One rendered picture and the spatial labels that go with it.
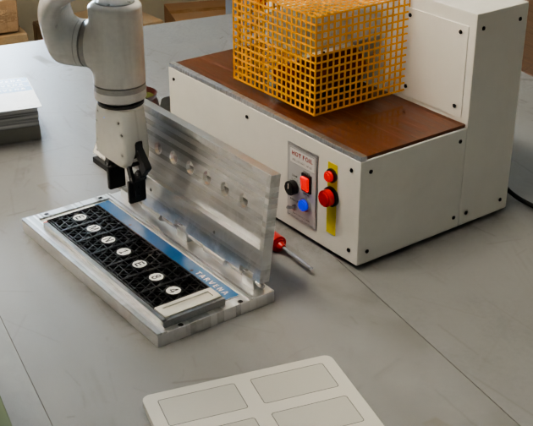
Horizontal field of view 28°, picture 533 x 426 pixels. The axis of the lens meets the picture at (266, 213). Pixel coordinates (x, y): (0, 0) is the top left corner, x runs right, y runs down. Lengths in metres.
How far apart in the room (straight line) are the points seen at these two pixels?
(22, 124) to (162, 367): 0.86
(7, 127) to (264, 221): 0.81
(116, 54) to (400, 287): 0.57
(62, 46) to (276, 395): 0.66
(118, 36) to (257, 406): 0.62
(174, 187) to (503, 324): 0.57
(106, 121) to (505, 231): 0.70
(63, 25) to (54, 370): 0.54
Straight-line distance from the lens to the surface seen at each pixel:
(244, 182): 1.59
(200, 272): 1.65
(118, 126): 1.71
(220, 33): 2.84
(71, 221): 1.81
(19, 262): 1.77
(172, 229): 1.79
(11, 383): 1.49
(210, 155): 1.65
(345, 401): 1.40
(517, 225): 1.88
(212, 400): 1.40
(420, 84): 1.82
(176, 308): 1.55
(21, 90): 2.23
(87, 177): 2.03
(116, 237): 1.74
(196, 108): 1.97
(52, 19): 1.66
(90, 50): 1.69
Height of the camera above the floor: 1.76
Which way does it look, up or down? 27 degrees down
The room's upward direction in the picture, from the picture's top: straight up
